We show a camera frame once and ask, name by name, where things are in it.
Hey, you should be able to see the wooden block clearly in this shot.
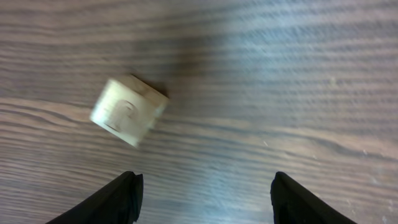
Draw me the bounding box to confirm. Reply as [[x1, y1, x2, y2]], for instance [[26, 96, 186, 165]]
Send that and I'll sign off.
[[90, 75, 169, 147]]

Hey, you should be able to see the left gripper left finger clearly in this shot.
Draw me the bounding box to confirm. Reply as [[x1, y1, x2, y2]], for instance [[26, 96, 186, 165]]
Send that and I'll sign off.
[[48, 171, 144, 224]]

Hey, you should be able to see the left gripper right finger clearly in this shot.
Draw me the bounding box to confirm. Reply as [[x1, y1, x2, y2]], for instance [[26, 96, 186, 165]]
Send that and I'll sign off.
[[270, 172, 354, 224]]

